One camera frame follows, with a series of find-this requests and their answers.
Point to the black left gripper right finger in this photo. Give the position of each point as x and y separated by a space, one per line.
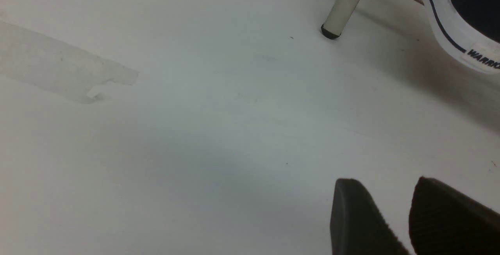
444 221

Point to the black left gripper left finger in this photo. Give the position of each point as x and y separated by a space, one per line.
357 227

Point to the navy canvas shoe left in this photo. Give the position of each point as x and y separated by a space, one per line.
468 31

